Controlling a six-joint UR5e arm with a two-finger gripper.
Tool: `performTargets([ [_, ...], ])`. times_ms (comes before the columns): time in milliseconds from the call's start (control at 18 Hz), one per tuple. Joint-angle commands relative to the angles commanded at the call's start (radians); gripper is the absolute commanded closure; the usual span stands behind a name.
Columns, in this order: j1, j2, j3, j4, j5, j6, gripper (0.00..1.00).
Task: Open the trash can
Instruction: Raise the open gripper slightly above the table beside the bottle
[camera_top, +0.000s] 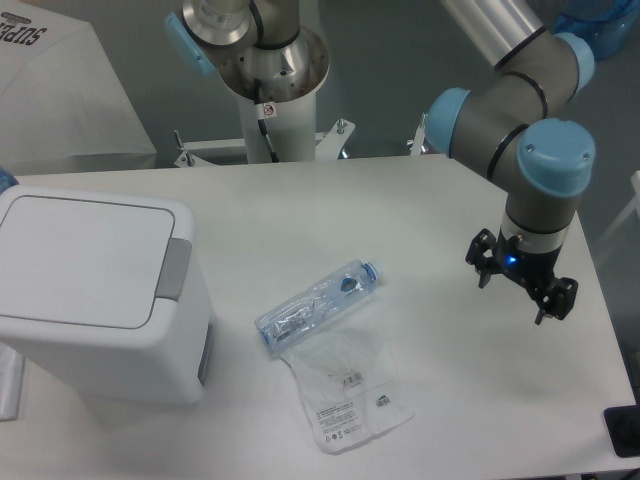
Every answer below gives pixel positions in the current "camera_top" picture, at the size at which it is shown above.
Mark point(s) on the clear plastic bag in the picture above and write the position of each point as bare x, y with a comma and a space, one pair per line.
350, 387

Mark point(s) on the crushed clear plastic bottle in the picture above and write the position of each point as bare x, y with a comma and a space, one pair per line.
299, 317

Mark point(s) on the blue water jug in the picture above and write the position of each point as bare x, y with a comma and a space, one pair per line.
603, 25

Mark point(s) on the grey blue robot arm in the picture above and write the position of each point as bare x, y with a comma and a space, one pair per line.
508, 135

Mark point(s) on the black device at edge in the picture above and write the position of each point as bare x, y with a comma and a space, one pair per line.
623, 427

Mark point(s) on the white frame at right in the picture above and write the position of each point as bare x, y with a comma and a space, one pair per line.
622, 230

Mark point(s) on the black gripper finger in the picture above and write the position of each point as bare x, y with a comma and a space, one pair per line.
480, 256
556, 300

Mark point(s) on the white trash can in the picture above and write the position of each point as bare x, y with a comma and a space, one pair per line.
105, 292

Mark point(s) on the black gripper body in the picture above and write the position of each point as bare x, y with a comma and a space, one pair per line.
528, 259

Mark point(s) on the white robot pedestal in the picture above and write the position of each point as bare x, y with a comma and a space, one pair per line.
276, 92

